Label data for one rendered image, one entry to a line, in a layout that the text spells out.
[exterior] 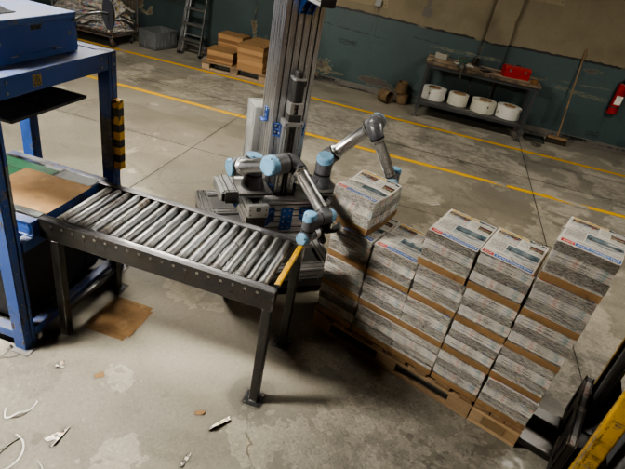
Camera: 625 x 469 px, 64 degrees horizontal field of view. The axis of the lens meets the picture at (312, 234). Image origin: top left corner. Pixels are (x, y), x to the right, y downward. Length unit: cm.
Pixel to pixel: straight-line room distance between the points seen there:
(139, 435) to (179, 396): 30
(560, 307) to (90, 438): 241
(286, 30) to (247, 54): 572
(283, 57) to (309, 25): 24
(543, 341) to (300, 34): 222
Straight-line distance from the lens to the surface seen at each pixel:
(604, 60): 957
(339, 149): 351
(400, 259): 292
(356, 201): 292
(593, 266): 262
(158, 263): 266
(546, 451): 331
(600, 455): 293
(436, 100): 886
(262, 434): 289
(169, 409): 296
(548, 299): 272
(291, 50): 326
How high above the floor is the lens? 231
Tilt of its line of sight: 31 degrees down
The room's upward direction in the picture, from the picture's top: 11 degrees clockwise
